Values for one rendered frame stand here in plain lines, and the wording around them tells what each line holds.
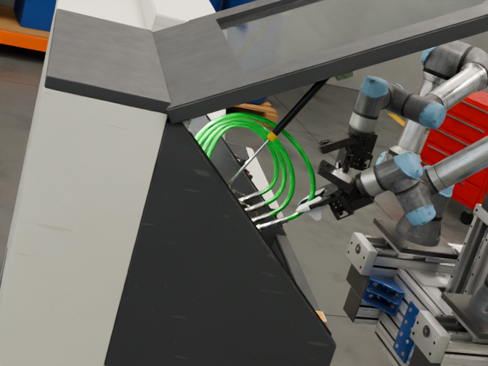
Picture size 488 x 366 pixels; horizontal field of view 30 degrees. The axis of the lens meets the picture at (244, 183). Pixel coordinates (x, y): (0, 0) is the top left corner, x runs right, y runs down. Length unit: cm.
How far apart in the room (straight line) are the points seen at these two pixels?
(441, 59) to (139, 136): 126
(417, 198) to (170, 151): 70
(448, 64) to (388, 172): 69
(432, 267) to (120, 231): 128
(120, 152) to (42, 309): 45
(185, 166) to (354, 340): 261
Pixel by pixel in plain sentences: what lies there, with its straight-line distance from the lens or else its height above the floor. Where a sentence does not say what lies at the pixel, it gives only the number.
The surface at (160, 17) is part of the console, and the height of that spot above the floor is 154.
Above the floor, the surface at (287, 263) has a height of 95.
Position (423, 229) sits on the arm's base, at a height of 109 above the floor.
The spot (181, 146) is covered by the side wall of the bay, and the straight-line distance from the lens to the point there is 210.
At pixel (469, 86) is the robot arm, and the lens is 286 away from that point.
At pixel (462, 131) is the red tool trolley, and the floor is 62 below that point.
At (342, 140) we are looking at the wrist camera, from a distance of 265.
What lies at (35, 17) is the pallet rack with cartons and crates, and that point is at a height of 33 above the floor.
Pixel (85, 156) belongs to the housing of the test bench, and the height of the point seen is 133.
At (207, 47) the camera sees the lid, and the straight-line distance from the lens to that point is 242.
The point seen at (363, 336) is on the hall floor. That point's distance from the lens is 466.
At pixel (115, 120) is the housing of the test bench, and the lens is 207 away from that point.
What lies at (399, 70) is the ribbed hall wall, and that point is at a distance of 1008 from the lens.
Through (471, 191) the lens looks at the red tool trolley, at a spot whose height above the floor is 26.
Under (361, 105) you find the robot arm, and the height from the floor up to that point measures 148.
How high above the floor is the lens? 207
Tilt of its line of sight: 20 degrees down
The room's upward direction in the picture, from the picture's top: 16 degrees clockwise
